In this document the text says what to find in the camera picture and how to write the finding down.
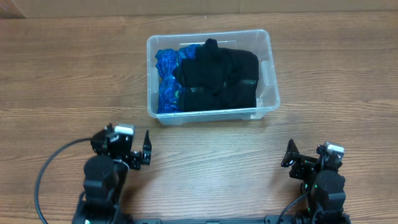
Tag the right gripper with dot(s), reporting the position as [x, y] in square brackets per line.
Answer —
[302, 163]

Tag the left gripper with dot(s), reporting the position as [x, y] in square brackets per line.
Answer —
[135, 158]

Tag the blue green sparkly cloth bundle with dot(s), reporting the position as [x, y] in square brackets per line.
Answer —
[169, 88]

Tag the small black cloth top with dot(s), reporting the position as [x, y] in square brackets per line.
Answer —
[202, 80]

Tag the large black cloth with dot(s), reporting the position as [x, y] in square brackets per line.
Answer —
[241, 82]

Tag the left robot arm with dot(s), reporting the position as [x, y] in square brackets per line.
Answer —
[107, 172]

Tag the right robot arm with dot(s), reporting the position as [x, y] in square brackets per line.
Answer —
[322, 187]

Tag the clear plastic storage bin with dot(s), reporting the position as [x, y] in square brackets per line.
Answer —
[257, 41]

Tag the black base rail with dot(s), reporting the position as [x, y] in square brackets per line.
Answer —
[268, 219]

